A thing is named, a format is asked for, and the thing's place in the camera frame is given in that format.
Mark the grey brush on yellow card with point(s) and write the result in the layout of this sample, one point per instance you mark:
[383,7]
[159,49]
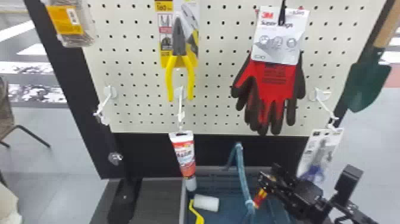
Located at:
[67,22]

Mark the yellow pliers on card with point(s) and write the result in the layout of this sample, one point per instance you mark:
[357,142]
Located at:
[178,40]

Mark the brown chair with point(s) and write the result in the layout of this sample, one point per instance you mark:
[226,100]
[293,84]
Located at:
[6,115]

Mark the blue tool on white card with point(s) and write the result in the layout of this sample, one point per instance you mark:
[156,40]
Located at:
[318,153]

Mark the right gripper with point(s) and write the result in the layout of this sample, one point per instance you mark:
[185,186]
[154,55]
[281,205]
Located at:
[301,195]

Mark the blue basket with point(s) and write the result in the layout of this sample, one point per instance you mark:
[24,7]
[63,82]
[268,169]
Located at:
[231,194]

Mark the white pegboard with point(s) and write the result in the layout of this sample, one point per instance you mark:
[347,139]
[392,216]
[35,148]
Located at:
[132,64]

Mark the red black gloves on card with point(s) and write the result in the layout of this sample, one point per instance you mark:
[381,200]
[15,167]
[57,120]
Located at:
[268,84]

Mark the red yellow screwdriver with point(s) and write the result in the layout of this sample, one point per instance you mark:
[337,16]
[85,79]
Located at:
[260,197]

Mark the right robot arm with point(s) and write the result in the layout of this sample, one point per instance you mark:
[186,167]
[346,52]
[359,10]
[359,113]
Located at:
[347,214]

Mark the white red sealant tube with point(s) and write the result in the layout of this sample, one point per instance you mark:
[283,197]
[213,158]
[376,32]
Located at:
[185,153]

